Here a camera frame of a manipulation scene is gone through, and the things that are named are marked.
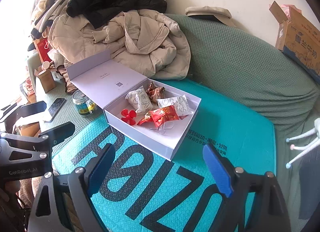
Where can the red candy packet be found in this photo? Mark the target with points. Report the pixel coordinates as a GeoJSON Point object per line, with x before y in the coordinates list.
{"type": "Point", "coordinates": [164, 114]}
{"type": "Point", "coordinates": [146, 119]}

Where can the white patterned snack packet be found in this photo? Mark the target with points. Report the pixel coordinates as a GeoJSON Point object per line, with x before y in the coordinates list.
{"type": "Point", "coordinates": [180, 104]}
{"type": "Point", "coordinates": [139, 100]}

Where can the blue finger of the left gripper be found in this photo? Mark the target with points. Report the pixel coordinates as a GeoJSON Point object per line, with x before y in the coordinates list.
{"type": "Point", "coordinates": [30, 109]}
{"type": "Point", "coordinates": [59, 133]}

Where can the brown foil candy wrapper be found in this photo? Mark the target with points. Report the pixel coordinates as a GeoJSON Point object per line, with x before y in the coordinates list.
{"type": "Point", "coordinates": [154, 93]}

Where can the small brown cardboard box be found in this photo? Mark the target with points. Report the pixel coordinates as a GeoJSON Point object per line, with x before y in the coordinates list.
{"type": "Point", "coordinates": [46, 79]}

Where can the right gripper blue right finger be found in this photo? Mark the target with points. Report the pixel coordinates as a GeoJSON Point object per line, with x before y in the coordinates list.
{"type": "Point", "coordinates": [221, 169]}

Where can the black smartphone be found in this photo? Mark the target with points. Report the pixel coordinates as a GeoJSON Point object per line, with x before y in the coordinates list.
{"type": "Point", "coordinates": [54, 108]}

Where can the milk carton cardboard box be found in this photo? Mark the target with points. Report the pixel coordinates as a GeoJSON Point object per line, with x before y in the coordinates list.
{"type": "Point", "coordinates": [297, 37]}

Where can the red paper bag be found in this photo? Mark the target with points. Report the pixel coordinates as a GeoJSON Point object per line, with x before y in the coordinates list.
{"type": "Point", "coordinates": [43, 47]}

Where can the teal foam mailer bag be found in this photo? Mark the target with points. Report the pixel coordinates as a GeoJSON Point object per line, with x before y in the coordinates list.
{"type": "Point", "coordinates": [144, 192]}

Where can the red plastic propeller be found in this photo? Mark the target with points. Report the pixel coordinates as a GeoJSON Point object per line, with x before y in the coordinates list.
{"type": "Point", "coordinates": [128, 116]}

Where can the dark grey cloth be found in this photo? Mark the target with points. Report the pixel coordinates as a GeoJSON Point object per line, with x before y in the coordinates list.
{"type": "Point", "coordinates": [309, 184]}

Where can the beige cloth on sofa back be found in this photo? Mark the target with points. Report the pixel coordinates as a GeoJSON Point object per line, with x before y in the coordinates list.
{"type": "Point", "coordinates": [217, 14]}

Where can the white patterned snack packet left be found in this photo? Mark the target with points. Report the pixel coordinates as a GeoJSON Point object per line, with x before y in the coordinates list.
{"type": "Point", "coordinates": [139, 100]}

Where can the glass jar blue label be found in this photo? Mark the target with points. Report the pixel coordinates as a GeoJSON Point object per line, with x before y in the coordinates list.
{"type": "Point", "coordinates": [83, 104]}

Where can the beige puffer jacket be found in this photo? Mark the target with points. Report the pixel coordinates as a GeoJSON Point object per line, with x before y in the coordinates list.
{"type": "Point", "coordinates": [146, 41]}

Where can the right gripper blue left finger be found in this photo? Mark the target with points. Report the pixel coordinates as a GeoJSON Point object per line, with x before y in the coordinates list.
{"type": "Point", "coordinates": [98, 167]}

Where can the white patterned snack packet right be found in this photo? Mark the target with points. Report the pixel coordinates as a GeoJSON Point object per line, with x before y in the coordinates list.
{"type": "Point", "coordinates": [180, 104]}

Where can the white open gift box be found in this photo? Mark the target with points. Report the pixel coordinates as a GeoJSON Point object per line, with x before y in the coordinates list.
{"type": "Point", "coordinates": [107, 83]}

